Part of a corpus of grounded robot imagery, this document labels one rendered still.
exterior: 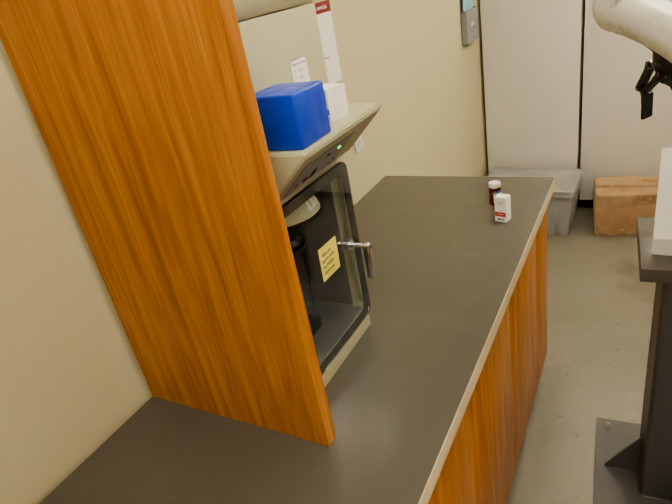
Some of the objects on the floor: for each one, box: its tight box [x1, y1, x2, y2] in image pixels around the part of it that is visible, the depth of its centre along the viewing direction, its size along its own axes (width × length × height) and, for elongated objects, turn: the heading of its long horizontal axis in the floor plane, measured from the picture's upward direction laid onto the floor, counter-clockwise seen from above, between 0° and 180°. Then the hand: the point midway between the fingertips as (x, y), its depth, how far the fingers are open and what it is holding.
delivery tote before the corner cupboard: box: [488, 167, 583, 236], centre depth 371 cm, size 61×44×33 cm
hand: (665, 122), depth 143 cm, fingers open, 13 cm apart
